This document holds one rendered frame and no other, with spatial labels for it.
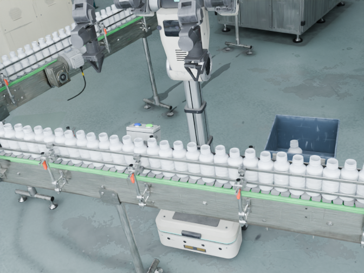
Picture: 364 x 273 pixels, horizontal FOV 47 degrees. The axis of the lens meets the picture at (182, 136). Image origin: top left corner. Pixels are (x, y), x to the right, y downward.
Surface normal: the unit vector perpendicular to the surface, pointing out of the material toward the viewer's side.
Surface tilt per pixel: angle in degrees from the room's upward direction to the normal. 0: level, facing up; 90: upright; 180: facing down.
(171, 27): 90
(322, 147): 90
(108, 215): 0
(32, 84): 90
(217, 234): 31
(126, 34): 92
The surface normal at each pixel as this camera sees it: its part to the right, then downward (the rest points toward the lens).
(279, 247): -0.14, -0.81
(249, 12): -0.60, 0.54
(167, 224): -0.29, -0.40
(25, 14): 0.78, 0.27
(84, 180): -0.35, 0.58
